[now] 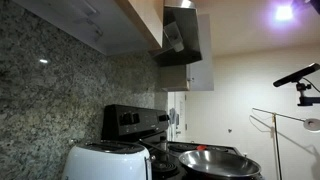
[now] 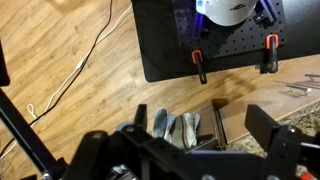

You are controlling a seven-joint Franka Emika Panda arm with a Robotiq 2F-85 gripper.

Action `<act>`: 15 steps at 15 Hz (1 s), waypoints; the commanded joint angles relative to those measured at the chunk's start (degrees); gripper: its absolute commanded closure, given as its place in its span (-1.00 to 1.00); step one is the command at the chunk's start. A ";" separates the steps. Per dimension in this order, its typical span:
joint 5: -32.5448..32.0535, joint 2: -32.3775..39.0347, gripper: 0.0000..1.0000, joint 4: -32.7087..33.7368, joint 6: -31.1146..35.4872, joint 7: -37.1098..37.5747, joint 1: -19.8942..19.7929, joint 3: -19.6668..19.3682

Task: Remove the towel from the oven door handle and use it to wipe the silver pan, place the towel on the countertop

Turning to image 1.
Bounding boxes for silver frying pan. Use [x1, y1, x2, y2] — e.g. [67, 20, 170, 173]
[138, 138, 263, 179]

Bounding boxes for black electric stove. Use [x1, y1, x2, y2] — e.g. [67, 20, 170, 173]
[100, 104, 266, 180]

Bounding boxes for small spice jar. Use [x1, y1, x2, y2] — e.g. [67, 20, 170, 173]
[159, 135, 168, 153]

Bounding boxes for steel range hood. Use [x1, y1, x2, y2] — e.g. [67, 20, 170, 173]
[148, 0, 203, 67]

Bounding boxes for wooden upper cabinets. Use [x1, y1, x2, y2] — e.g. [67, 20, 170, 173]
[13, 0, 166, 56]

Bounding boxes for white toaster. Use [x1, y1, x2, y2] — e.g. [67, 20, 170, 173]
[61, 139, 154, 180]

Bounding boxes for bright ceiling light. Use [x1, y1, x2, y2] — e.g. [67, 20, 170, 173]
[274, 4, 295, 22]

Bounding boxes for white floor lamp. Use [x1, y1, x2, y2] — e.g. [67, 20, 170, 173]
[249, 107, 320, 180]

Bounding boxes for black bar camera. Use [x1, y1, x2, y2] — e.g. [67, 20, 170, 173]
[272, 62, 320, 88]

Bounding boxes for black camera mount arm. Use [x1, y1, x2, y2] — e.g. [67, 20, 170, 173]
[295, 81, 320, 107]

